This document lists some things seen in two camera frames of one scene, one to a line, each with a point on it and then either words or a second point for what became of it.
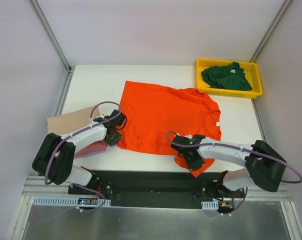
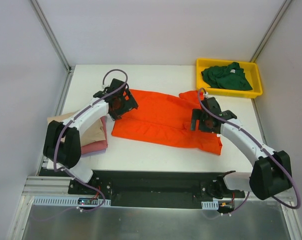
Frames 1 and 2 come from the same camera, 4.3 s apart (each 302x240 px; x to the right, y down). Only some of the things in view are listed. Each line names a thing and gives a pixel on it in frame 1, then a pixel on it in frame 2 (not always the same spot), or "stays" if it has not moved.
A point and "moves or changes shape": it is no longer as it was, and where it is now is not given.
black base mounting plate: (157, 188) stays
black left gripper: (115, 137) to (130, 100)
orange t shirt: (156, 113) moves or changes shape
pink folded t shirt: (95, 146) stays
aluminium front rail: (36, 186) stays
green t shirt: (230, 77) stays
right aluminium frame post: (270, 30) stays
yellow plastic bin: (251, 70) stays
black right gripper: (194, 162) to (195, 120)
